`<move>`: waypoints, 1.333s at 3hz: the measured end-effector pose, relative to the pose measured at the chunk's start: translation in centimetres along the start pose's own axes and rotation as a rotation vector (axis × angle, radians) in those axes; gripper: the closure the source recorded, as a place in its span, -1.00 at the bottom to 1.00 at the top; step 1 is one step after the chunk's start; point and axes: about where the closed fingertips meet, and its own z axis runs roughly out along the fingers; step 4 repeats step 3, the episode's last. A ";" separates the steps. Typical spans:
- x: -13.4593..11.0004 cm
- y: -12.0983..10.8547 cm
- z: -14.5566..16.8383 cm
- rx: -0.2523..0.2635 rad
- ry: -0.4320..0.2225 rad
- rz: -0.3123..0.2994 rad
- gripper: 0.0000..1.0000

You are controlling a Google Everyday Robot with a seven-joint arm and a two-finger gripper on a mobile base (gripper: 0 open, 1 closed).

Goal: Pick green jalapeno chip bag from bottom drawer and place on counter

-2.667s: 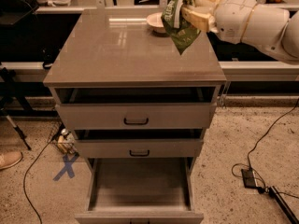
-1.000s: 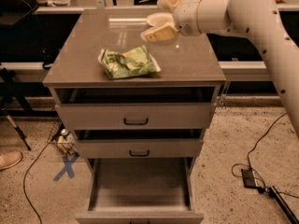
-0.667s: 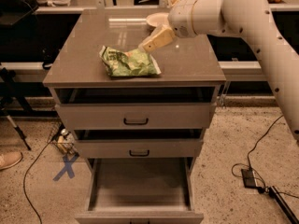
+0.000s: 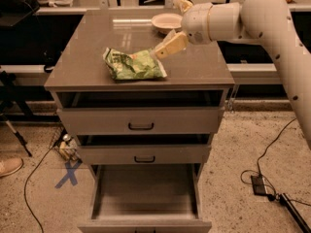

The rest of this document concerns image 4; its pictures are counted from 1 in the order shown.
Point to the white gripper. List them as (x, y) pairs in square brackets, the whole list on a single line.
[(195, 23)]

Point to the green jalapeno chip bag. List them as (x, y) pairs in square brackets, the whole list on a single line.
[(132, 67)]

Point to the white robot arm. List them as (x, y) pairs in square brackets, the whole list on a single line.
[(268, 23)]

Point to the grey drawer cabinet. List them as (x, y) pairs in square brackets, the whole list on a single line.
[(81, 78)]

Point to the grey middle drawer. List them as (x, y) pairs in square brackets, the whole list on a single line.
[(144, 149)]

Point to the grey drawer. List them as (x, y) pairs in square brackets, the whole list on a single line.
[(156, 198), (142, 117), (144, 149)]

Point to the grey top drawer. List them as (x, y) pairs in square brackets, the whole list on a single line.
[(142, 117)]

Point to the grey bottom drawer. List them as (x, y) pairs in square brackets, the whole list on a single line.
[(156, 198)]

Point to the white bowl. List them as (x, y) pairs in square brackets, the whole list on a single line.
[(164, 23)]

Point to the black chair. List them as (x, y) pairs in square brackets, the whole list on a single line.
[(12, 12)]

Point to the black power adapter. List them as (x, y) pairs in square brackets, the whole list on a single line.
[(258, 185)]

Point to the black tripod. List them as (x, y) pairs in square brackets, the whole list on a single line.
[(12, 108)]

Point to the blue tape cross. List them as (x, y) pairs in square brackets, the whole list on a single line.
[(70, 176)]

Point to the black power strip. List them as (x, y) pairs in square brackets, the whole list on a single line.
[(285, 201)]

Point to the tan shoe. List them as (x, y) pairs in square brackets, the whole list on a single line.
[(10, 166)]

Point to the wire basket with bottles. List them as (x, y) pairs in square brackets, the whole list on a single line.
[(64, 145)]

